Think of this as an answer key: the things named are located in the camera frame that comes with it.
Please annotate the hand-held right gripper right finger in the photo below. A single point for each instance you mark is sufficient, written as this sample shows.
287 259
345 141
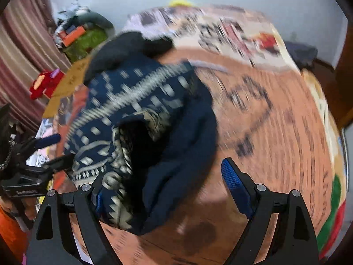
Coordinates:
234 182

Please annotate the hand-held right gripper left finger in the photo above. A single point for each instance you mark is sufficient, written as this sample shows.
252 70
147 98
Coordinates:
99 200

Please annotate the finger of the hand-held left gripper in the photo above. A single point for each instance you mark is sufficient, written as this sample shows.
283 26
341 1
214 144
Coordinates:
60 162
47 141

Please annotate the navy patterned hoodie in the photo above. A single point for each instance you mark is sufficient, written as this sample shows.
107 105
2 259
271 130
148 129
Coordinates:
179 143

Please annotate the printed blanket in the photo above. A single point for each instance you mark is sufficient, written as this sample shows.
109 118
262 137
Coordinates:
275 143

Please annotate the red toy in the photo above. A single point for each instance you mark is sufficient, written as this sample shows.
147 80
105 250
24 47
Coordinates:
45 84

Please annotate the striped curtain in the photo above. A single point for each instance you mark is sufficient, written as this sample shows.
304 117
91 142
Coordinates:
22 47

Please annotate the orange box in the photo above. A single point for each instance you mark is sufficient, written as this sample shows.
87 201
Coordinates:
74 36

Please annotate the black garment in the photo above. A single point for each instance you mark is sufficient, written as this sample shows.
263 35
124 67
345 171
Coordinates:
124 49

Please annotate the grey-green pillow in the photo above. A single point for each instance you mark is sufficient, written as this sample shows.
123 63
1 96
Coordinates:
96 19

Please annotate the dark cloth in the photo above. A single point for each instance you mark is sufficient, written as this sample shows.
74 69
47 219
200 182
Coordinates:
300 53

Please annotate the wooden door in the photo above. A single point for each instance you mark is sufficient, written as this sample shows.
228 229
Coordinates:
344 88

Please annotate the yellow object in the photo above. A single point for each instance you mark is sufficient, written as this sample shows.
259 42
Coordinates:
182 2

